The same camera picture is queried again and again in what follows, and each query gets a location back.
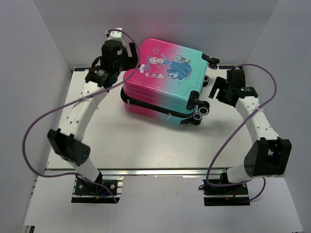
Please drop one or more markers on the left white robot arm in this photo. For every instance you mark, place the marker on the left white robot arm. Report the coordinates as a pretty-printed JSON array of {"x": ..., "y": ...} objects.
[{"x": 66, "y": 141}]

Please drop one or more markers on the right blue table label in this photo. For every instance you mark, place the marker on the right blue table label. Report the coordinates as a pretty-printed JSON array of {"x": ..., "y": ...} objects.
[{"x": 226, "y": 66}]

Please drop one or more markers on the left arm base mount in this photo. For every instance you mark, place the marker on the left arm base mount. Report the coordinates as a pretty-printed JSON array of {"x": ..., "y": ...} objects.
[{"x": 84, "y": 192}]

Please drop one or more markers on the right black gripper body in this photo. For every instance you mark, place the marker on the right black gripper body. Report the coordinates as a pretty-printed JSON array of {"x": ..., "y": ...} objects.
[{"x": 227, "y": 87}]

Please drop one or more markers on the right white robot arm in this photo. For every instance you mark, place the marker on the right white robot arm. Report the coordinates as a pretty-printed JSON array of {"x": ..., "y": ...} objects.
[{"x": 269, "y": 153}]

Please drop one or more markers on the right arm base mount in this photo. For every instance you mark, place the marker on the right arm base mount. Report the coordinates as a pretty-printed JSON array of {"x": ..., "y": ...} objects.
[{"x": 236, "y": 195}]

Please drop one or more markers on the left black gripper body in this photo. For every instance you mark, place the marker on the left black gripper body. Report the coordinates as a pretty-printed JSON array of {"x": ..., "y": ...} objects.
[{"x": 127, "y": 63}]

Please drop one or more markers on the teal suitcase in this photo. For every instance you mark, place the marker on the teal suitcase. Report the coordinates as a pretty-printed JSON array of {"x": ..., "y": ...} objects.
[{"x": 168, "y": 83}]

